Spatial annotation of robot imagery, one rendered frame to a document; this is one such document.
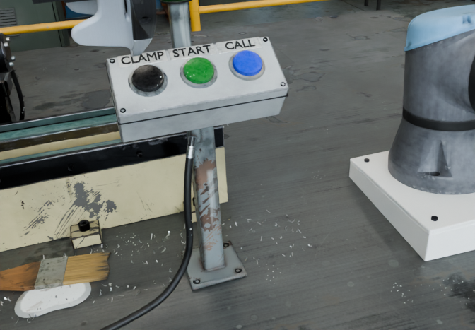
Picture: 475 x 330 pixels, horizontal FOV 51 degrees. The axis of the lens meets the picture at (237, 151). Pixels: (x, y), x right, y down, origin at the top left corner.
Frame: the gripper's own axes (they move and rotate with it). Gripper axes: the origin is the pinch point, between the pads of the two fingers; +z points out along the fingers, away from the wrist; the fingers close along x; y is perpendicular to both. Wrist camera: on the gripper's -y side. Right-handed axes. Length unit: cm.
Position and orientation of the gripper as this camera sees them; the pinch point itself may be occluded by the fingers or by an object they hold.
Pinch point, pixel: (141, 41)
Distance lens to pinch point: 43.9
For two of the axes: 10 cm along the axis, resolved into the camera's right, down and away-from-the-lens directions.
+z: -1.2, 4.9, 8.6
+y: -9.5, 1.9, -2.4
